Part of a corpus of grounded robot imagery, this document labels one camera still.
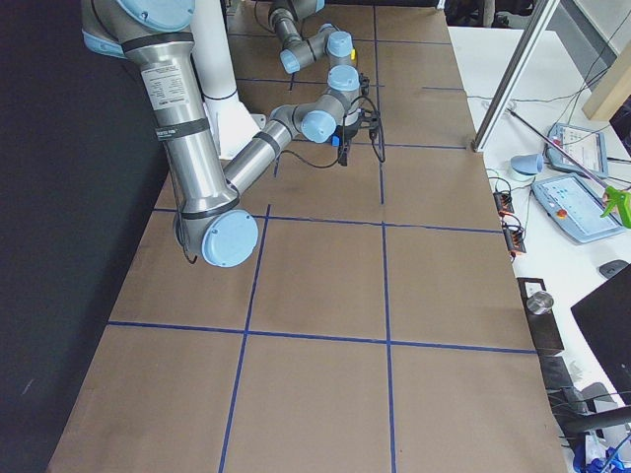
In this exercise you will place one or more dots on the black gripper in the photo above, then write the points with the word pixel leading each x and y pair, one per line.
pixel 349 134

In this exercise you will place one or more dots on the blue cube block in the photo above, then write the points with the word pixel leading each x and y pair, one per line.
pixel 335 141

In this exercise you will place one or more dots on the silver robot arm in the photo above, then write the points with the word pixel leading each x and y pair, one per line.
pixel 216 149
pixel 300 52

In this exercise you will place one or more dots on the orange black connector block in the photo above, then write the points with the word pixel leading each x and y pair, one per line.
pixel 504 203

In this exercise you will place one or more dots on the near teach pendant tablet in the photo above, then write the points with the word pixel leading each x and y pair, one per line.
pixel 575 208

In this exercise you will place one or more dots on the teach pendant tablet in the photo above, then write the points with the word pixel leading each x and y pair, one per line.
pixel 575 208
pixel 584 145

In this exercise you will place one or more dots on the small metal cup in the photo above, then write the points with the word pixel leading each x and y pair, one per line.
pixel 539 303

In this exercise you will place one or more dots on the far teach pendant tablet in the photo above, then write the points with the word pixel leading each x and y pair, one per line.
pixel 584 145

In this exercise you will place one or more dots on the black box under cup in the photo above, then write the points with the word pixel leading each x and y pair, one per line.
pixel 542 327

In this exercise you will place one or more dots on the black computer mouse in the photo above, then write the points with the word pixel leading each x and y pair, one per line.
pixel 611 268

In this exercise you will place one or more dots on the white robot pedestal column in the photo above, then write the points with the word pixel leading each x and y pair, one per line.
pixel 232 125

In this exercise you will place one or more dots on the aluminium frame post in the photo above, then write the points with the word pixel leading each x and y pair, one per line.
pixel 539 20

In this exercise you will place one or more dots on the green handled reacher grabber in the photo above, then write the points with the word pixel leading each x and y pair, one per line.
pixel 614 198

